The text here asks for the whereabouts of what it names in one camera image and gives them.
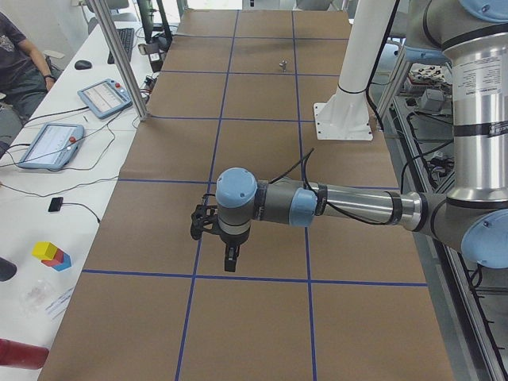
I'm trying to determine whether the red toy block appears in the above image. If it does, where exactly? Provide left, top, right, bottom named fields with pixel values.
left=41, top=249, right=65, bottom=267

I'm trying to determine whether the teach pendant tablet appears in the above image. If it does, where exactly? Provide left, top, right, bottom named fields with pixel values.
left=77, top=79, right=132, bottom=119
left=17, top=123, right=85, bottom=170

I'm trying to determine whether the far teach pendant tablet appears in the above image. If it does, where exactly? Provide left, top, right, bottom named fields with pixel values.
left=77, top=79, right=132, bottom=119

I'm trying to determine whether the blue toy block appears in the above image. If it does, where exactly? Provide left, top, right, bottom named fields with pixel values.
left=52, top=252, right=71, bottom=271

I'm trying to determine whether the black keyboard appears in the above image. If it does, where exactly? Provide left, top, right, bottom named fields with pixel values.
left=117, top=28, right=135, bottom=61

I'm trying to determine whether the aluminium frame post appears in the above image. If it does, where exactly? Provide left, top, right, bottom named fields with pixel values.
left=90, top=0, right=148, bottom=121

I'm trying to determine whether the near teach pendant tablet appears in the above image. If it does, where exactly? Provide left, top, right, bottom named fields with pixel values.
left=17, top=123, right=85, bottom=170

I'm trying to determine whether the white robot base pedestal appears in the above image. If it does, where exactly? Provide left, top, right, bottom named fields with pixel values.
left=314, top=0, right=398, bottom=141

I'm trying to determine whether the yellow toy block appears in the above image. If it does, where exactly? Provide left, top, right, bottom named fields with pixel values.
left=32, top=241, right=58, bottom=260

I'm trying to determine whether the seated person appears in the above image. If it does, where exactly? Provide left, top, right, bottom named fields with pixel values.
left=0, top=10, right=56, bottom=156

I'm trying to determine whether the small metal pipe fitting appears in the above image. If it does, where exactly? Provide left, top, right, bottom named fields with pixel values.
left=279, top=60, right=288, bottom=73

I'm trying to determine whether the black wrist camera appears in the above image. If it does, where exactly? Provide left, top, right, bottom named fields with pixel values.
left=190, top=193, right=220, bottom=241

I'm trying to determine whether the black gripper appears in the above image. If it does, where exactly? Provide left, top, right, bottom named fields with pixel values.
left=219, top=230, right=250, bottom=272

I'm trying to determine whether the red cylinder bottle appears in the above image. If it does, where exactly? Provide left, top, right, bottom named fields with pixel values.
left=1, top=339, right=49, bottom=370

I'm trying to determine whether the black computer mouse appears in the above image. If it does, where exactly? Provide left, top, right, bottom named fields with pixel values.
left=74, top=60, right=92, bottom=71

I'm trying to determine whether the small black box device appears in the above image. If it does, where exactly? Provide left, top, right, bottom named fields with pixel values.
left=48, top=197, right=64, bottom=213

